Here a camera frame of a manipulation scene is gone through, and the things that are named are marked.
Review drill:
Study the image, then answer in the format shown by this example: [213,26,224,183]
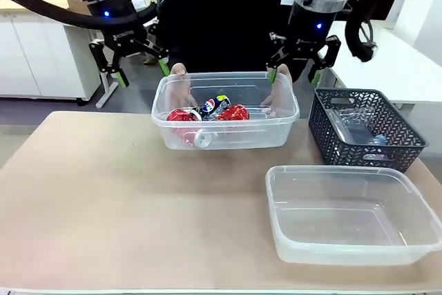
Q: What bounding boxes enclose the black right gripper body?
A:
[286,1,338,58]

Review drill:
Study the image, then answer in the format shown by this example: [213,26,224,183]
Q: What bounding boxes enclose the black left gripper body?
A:
[86,0,148,60]

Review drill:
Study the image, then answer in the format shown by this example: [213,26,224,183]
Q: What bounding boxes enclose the clear plastic bin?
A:
[265,165,442,267]
[151,70,300,151]

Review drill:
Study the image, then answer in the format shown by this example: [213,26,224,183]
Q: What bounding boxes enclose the black plastic mesh basket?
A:
[308,87,430,174]

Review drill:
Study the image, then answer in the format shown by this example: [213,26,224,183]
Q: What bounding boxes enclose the person's right hand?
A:
[164,62,200,111]

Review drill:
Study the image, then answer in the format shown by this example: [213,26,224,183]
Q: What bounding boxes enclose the person's left hand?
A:
[260,63,294,118]

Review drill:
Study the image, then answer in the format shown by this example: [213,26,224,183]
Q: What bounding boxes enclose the crushed red can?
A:
[166,107,203,137]
[217,104,250,122]

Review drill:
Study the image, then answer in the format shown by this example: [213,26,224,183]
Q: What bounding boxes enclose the white desk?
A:
[319,20,442,106]

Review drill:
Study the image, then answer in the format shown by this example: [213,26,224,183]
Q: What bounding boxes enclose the person in black top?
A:
[157,0,314,84]

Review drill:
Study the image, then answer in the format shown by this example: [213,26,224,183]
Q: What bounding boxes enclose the crushed blue Pepsi can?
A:
[195,94,231,120]

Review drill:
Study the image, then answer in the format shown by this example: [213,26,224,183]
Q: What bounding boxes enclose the white cabinet with wooden top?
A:
[0,0,102,102]

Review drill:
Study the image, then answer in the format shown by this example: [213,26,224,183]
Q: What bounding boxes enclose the clear bottle with white cap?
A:
[193,111,273,149]

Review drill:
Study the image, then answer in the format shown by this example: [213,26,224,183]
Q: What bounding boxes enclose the crushed clear bluish bottle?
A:
[362,134,392,162]

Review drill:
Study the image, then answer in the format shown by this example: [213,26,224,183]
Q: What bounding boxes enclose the white board panel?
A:
[385,0,442,32]

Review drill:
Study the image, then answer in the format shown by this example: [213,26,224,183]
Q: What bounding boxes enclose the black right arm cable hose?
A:
[344,0,421,64]

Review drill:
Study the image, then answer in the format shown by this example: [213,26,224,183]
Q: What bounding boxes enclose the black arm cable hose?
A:
[344,0,421,64]
[0,0,162,32]

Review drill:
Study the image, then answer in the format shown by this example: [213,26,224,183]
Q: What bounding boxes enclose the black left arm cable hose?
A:
[0,0,162,32]

